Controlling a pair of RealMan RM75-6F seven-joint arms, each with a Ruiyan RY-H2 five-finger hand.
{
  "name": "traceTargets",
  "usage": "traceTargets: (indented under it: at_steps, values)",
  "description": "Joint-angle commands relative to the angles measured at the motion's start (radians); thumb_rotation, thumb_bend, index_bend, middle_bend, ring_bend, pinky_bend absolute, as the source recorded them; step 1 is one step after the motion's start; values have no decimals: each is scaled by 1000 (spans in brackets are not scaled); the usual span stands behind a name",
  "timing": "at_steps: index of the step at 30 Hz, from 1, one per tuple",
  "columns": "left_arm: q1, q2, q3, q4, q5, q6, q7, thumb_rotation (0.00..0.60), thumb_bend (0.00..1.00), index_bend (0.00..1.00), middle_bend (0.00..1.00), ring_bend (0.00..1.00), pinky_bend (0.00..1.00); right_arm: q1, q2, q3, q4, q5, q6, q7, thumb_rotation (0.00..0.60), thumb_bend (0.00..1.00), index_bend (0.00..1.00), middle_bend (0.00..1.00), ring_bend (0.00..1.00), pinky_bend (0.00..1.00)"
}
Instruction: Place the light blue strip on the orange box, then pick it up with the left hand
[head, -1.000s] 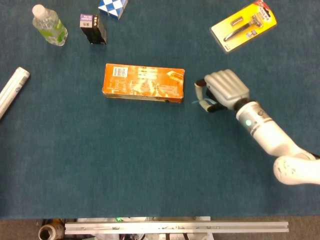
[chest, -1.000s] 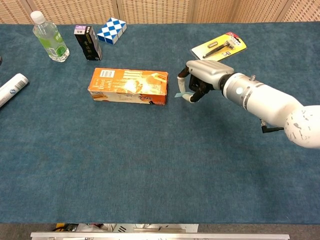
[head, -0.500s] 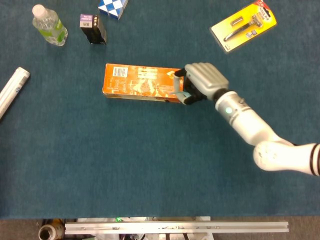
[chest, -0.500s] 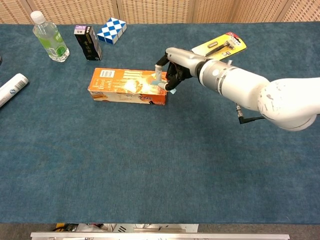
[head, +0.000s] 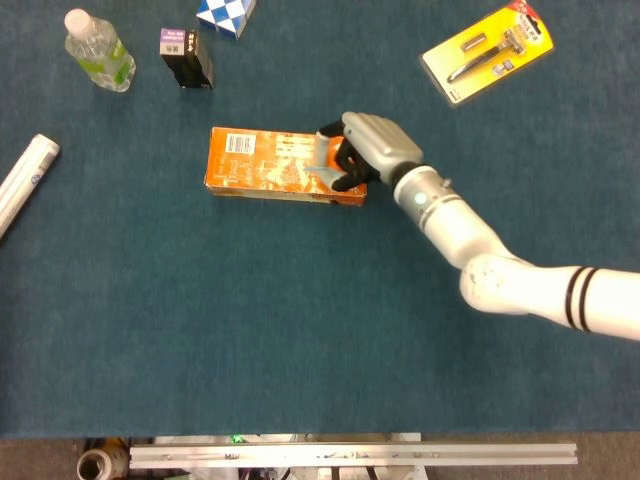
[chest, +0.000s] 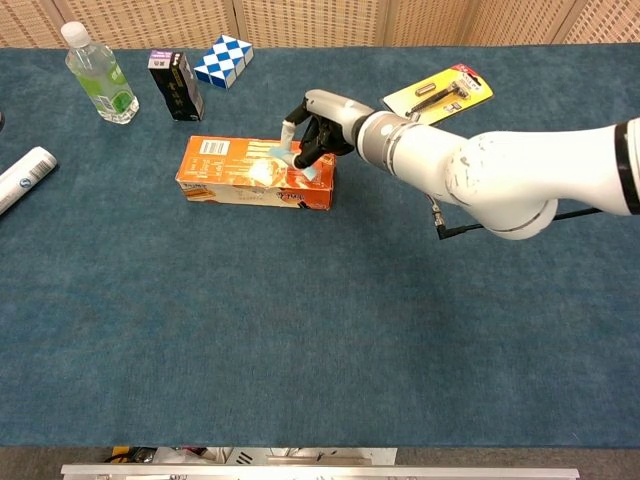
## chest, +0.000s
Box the small light blue strip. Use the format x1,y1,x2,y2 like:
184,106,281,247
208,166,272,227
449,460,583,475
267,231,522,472
268,141,321,182

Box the black purple small carton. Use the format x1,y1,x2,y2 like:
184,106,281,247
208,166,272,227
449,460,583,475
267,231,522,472
148,49,206,122

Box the aluminium profile rail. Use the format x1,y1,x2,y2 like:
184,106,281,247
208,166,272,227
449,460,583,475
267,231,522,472
60,463,581,480

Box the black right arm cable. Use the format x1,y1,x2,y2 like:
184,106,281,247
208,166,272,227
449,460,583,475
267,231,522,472
427,194,604,241

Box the teal felt table cloth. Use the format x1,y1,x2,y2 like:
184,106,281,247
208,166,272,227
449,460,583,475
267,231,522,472
0,43,640,449

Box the white printed tube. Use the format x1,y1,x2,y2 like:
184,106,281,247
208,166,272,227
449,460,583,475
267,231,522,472
0,145,59,217

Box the woven bamboo folding screen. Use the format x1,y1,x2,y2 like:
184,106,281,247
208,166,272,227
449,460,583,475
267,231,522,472
0,0,640,50

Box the blue white snake cube puzzle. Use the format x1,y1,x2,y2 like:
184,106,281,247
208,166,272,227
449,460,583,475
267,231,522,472
193,34,255,91

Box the orange cardboard box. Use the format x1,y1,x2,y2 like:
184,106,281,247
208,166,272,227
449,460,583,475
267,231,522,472
174,135,338,212

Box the razor in yellow blister pack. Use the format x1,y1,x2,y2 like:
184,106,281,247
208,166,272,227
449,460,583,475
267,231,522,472
380,62,496,126

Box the clear plastic water bottle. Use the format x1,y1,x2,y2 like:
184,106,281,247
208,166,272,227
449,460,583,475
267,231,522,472
60,21,141,125

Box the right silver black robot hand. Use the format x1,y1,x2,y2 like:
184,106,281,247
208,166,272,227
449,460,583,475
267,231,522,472
280,89,376,170

